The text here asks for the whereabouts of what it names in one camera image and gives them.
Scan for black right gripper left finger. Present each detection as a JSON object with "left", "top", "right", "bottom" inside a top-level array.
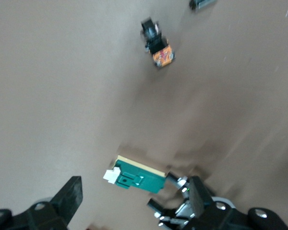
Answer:
[{"left": 0, "top": 176, "right": 84, "bottom": 230}]

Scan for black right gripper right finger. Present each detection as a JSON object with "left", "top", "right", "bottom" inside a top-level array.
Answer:
[{"left": 186, "top": 176, "right": 288, "bottom": 230}]

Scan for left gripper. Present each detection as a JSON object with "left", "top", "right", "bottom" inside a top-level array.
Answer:
[{"left": 147, "top": 172, "right": 197, "bottom": 230}]

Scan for green load switch white lever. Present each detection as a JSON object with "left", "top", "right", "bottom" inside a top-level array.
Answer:
[{"left": 103, "top": 155, "right": 168, "bottom": 194}]

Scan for black selector switch orange block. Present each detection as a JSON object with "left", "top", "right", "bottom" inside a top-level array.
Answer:
[{"left": 140, "top": 18, "right": 176, "bottom": 69}]

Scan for black square-head switch red terminals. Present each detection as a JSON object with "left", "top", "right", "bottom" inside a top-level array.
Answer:
[{"left": 188, "top": 0, "right": 218, "bottom": 11}]

